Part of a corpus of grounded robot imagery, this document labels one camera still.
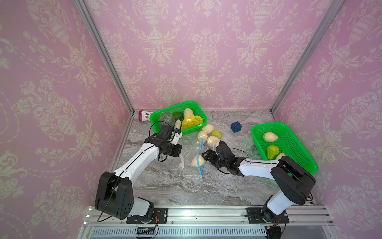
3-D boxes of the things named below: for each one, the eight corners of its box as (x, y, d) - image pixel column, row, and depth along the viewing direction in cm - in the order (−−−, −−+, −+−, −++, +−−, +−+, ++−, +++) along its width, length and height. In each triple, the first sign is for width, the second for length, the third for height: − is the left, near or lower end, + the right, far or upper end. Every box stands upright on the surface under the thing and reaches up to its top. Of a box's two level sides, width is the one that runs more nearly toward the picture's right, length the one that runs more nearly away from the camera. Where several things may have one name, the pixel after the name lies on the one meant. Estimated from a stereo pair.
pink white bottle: (140, 124, 115) (136, 116, 108) (142, 118, 119) (139, 110, 112) (151, 124, 115) (149, 116, 108) (153, 118, 119) (150, 110, 112)
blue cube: (233, 133, 109) (235, 129, 105) (229, 128, 112) (230, 123, 108) (240, 131, 111) (242, 126, 106) (236, 125, 114) (237, 120, 110)
